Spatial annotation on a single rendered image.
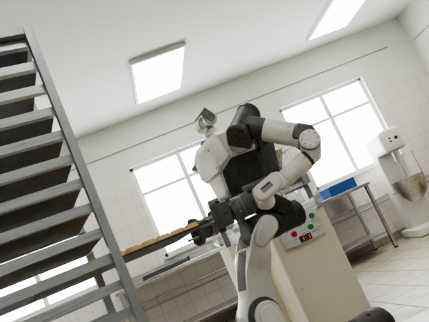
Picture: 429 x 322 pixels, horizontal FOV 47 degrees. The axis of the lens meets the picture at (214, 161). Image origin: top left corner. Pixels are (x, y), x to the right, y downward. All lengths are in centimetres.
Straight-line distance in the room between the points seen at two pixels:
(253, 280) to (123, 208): 487
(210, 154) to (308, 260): 101
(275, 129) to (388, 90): 611
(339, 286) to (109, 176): 457
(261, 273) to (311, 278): 79
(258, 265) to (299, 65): 580
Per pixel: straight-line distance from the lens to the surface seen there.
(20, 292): 163
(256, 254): 197
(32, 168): 171
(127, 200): 674
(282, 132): 186
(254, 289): 198
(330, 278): 278
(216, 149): 198
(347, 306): 281
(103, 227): 165
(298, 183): 352
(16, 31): 189
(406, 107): 794
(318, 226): 274
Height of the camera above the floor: 84
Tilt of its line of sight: 10 degrees up
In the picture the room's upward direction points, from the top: 24 degrees counter-clockwise
